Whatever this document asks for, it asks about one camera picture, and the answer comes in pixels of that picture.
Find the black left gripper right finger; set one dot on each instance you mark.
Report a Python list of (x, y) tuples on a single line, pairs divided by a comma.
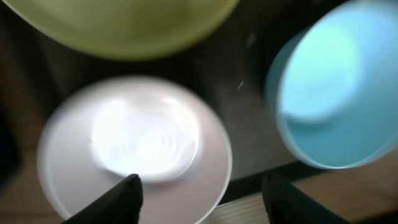
[(286, 204)]

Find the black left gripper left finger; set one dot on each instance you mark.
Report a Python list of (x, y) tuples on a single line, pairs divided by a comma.
[(120, 205)]

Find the white pink bowl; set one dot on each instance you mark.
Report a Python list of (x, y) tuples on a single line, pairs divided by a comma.
[(151, 127)]

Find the blue bowl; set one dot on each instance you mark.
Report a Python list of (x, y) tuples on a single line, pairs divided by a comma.
[(332, 88)]

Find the dark brown serving tray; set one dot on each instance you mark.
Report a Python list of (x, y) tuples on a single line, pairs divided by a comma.
[(227, 70)]

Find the yellow plate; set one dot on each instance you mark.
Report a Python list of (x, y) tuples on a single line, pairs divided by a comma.
[(125, 29)]

